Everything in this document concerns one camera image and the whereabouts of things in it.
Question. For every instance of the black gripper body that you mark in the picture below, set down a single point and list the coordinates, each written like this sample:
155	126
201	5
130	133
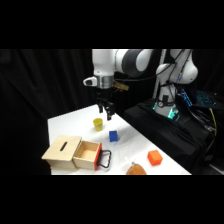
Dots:
105	96

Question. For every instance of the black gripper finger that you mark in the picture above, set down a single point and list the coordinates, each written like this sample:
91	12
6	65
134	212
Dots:
101	108
110	114

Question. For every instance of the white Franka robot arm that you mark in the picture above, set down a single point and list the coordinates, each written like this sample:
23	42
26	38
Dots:
104	63

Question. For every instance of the yellow plastic cup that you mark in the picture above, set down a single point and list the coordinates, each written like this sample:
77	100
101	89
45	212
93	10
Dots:
98	124

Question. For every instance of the blue cube block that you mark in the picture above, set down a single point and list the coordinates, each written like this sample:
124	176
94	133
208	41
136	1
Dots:
113	136

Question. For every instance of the white tablecloth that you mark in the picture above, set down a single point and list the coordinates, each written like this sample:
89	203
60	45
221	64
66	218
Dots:
133	146

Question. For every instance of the wooden box with slot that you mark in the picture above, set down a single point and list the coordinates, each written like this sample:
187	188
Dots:
61	150

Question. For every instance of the black covered robot stand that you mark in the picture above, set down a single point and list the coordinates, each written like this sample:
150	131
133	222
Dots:
166	136

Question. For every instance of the orange bag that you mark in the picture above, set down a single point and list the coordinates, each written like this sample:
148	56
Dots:
136	170

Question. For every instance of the orange cube block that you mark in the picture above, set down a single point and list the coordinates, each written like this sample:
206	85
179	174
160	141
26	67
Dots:
155	157

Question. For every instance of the small green light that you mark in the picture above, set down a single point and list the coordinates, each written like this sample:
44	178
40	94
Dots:
173	114

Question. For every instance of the black curtain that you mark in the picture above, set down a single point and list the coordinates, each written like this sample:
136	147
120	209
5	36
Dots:
33	93

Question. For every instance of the blue lit keyboard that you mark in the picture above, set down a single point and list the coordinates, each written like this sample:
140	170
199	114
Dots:
206	99

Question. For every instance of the tan wrist camera box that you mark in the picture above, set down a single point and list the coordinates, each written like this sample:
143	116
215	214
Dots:
121	86

